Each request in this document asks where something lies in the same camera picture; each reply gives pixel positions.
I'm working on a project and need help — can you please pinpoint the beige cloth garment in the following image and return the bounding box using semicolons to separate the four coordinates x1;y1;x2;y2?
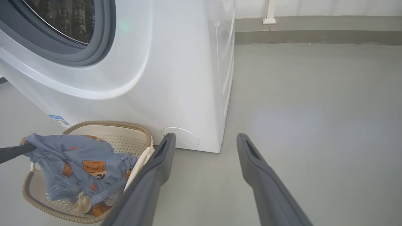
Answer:
72;191;92;214

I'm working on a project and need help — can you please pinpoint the blue white energy label sticker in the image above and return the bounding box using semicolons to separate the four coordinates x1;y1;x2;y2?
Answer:
48;114;72;128

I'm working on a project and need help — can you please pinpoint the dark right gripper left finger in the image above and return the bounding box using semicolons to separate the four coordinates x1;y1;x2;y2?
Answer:
102;133;176;226

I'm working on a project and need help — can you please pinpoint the white post with foot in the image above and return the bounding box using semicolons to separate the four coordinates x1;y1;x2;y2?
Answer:
263;0;277;25

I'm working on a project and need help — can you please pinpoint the blue garment with orange print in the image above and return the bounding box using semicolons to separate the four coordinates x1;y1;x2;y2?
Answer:
21;133;139;218

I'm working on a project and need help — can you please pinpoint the grey rubber door gasket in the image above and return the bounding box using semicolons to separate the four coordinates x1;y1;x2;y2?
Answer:
0;0;117;67

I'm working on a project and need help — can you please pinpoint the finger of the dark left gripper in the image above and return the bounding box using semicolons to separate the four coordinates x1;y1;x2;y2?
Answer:
0;144;35;164

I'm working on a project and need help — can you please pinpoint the cream perforated laundry basket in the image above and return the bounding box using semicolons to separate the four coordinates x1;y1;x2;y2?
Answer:
22;121;155;224

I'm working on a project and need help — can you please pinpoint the white front-load washing machine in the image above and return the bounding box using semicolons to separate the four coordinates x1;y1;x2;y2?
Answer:
0;0;236;153

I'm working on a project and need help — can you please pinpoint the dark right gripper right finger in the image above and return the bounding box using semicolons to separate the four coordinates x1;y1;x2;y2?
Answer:
236;133;314;226

